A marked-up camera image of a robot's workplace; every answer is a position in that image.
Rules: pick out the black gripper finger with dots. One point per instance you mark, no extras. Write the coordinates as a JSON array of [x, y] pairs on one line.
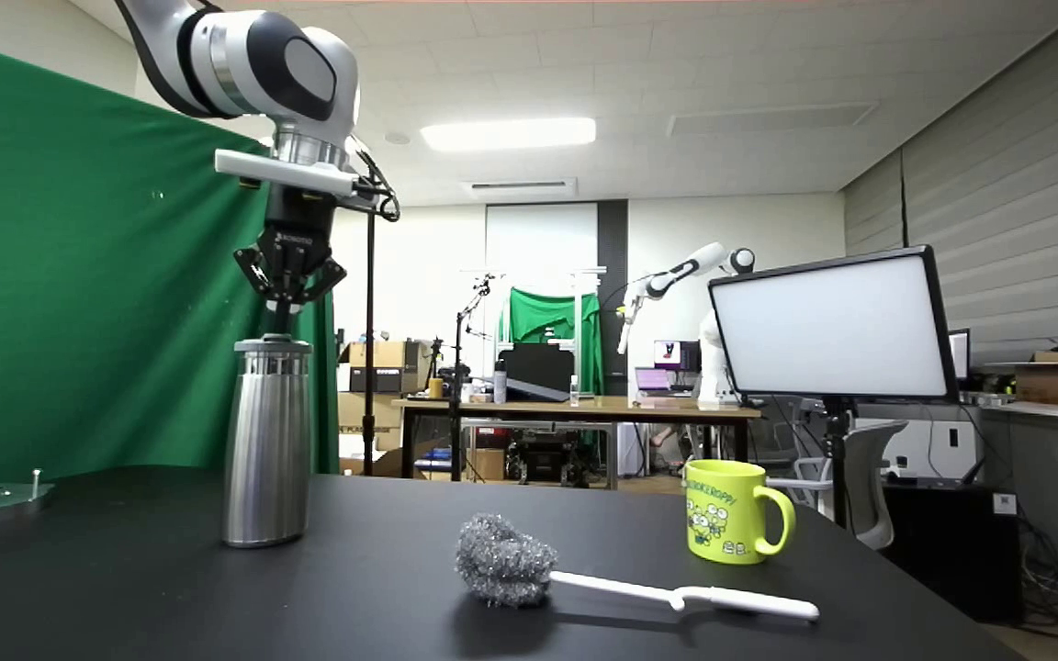
[[258, 283], [318, 283]]

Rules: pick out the wooden desk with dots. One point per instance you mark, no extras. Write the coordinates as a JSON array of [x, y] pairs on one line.
[[590, 409]]

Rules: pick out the black computer tower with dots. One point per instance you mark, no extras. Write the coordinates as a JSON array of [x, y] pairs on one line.
[[962, 545]]

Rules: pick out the small green screen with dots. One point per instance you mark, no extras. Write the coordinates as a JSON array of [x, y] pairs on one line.
[[558, 316]]

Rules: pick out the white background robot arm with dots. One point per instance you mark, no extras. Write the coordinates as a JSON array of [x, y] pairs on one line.
[[695, 316]]

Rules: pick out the silver thermos flask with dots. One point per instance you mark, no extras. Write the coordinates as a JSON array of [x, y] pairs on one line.
[[268, 447]]

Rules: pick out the computer monitor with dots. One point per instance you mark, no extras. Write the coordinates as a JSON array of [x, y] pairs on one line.
[[837, 329]]

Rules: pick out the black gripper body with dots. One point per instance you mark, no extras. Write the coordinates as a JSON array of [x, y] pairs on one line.
[[293, 234]]

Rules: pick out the yellow-green mug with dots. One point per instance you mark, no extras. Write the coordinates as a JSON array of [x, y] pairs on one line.
[[732, 513]]

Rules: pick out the green backdrop cloth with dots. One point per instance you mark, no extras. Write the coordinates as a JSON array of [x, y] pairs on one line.
[[118, 283]]

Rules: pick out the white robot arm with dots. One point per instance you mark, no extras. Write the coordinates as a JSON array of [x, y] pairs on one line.
[[302, 79]]

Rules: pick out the black tripod pole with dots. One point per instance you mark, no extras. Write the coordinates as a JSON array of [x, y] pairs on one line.
[[368, 344]]

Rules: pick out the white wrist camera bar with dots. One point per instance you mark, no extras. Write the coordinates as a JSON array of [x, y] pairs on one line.
[[289, 173]]

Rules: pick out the ceiling light panel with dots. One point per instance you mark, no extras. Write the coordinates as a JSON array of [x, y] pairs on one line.
[[511, 133]]

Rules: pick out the grey head white handle brush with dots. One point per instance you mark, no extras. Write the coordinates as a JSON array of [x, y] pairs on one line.
[[507, 568]]

